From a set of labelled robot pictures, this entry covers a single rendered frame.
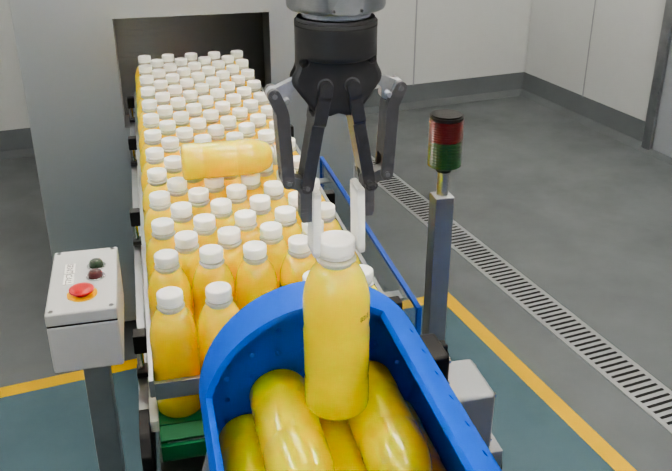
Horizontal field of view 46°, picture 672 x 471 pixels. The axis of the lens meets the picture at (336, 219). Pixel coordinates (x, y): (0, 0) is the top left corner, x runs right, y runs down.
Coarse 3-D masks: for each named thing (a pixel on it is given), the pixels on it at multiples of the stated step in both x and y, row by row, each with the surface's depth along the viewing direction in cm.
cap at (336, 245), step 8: (328, 232) 82; (336, 232) 82; (344, 232) 82; (328, 240) 80; (336, 240) 80; (344, 240) 80; (352, 240) 80; (328, 248) 79; (336, 248) 79; (344, 248) 79; (352, 248) 80; (320, 256) 80; (328, 256) 79; (336, 256) 79; (344, 256) 79; (352, 256) 80
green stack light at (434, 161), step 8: (432, 144) 146; (456, 144) 145; (432, 152) 146; (440, 152) 145; (448, 152) 145; (456, 152) 145; (432, 160) 147; (440, 160) 146; (448, 160) 146; (456, 160) 146; (432, 168) 148; (440, 168) 146; (448, 168) 146; (456, 168) 147
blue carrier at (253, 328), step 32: (288, 288) 93; (256, 320) 90; (288, 320) 95; (384, 320) 91; (224, 352) 90; (256, 352) 96; (288, 352) 97; (384, 352) 101; (416, 352) 86; (224, 384) 97; (416, 384) 103; (448, 384) 86; (224, 416) 99; (448, 416) 75; (448, 448) 93; (480, 448) 74
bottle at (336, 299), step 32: (320, 288) 80; (352, 288) 80; (320, 320) 81; (352, 320) 81; (320, 352) 83; (352, 352) 83; (320, 384) 84; (352, 384) 84; (320, 416) 86; (352, 416) 86
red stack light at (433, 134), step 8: (432, 120) 145; (432, 128) 145; (440, 128) 143; (448, 128) 143; (456, 128) 143; (432, 136) 145; (440, 136) 144; (448, 136) 144; (456, 136) 144; (440, 144) 145; (448, 144) 144
